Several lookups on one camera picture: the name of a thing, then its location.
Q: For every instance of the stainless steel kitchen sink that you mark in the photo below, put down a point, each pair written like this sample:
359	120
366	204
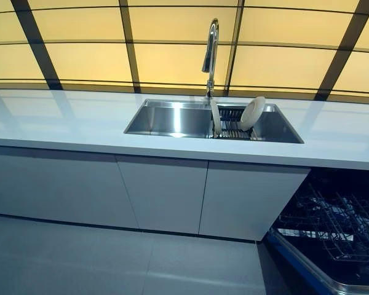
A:
172	120

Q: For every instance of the white cabinet door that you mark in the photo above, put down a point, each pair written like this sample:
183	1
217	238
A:
49	184
249	199
163	193

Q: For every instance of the chrome gooseneck faucet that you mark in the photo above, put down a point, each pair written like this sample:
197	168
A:
211	46

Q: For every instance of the dishwasher door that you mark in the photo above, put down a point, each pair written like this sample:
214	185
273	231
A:
298	255

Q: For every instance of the black steel roll-up drying rack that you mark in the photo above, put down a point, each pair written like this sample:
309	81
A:
232	130

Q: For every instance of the cream round plate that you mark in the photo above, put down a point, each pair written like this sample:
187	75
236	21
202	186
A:
216	118
252	112

